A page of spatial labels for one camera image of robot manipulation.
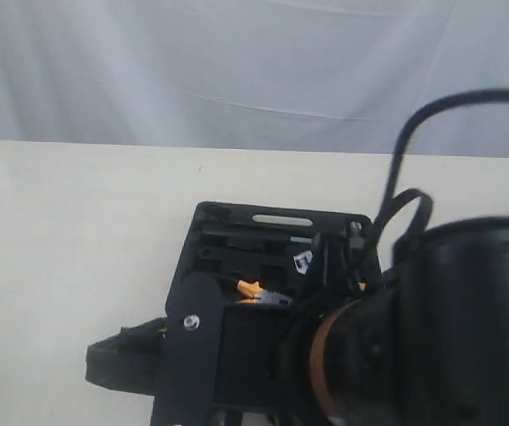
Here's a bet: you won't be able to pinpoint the black plastic tool case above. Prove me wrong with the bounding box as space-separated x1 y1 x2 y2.
85 201 371 395

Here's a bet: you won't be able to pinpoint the orange black handled pliers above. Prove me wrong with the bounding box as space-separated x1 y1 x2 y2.
235 280 292 306

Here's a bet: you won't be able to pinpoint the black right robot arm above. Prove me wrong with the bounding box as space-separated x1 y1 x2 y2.
151 217 509 425

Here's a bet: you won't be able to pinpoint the silver adjustable wrench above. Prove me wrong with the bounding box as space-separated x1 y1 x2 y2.
293 250 314 275

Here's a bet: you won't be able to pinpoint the white backdrop curtain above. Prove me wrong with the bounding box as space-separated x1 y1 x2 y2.
0 1 509 154

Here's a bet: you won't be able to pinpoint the black handled claw hammer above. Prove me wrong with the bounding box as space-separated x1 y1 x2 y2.
289 220 364 249

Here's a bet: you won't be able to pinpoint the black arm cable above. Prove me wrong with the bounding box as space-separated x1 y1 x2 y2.
346 89 509 285

